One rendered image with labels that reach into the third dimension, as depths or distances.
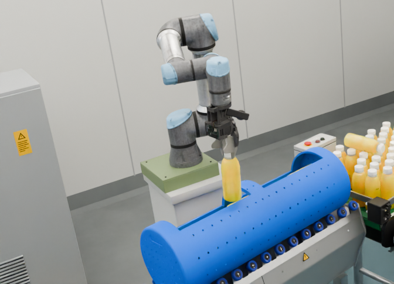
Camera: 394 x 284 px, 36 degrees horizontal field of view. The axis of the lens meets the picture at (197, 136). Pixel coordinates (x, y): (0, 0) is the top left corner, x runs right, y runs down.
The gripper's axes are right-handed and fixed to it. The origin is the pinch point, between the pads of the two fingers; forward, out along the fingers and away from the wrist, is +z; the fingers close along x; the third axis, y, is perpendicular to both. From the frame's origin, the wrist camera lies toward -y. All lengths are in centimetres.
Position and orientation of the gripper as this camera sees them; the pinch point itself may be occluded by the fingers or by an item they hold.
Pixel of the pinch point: (229, 153)
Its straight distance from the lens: 212.8
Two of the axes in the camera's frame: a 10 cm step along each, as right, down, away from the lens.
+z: 0.9, 9.0, 4.2
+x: 6.6, 2.6, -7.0
